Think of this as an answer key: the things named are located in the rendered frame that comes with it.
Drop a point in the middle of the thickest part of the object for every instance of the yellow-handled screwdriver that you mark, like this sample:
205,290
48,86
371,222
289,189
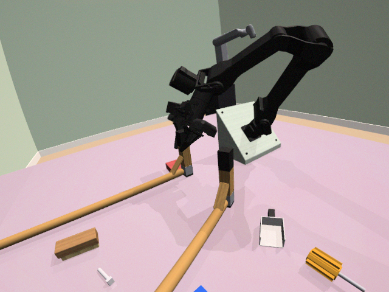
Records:
328,267

